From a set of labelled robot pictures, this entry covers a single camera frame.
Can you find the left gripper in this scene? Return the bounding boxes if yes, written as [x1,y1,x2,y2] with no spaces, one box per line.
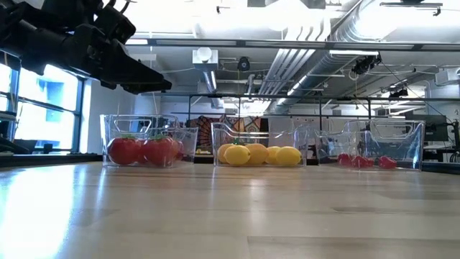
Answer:
[66,23,173,95]

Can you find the orange-yellow toy lemon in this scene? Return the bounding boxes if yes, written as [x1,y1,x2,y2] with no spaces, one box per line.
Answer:
[246,142,270,166]

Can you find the small red strawberry bottom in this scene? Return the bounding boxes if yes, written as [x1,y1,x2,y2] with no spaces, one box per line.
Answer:
[378,155,398,170]

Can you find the clear plastic bin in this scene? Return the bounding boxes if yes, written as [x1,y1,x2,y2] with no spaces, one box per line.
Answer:
[211,121,310,168]
[99,113,199,169]
[316,118,427,172]

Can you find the white ceiling unit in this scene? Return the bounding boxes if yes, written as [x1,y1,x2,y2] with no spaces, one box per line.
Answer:
[192,47,219,72]

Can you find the colourful mandala tapestry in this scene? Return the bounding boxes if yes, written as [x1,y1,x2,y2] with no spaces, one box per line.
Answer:
[189,114,270,154]

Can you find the grey overhead beam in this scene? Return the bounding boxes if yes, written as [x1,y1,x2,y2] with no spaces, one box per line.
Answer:
[125,37,460,51]

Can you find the black metal rack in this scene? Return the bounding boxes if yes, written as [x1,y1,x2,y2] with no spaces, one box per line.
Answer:
[142,92,460,125]

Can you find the black track light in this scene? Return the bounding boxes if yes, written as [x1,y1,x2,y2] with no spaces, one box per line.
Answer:
[351,54,382,76]

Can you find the black dome camera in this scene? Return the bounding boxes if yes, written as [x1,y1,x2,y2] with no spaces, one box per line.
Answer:
[236,56,252,72]

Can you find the black aluminium table frame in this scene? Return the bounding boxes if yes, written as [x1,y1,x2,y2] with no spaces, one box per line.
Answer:
[0,153,460,176]

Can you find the silver spiral air duct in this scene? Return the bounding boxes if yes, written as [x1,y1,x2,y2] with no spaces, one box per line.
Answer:
[276,48,360,114]

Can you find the black wall-side monitor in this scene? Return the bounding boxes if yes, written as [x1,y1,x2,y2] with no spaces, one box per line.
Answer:
[405,114,449,142]

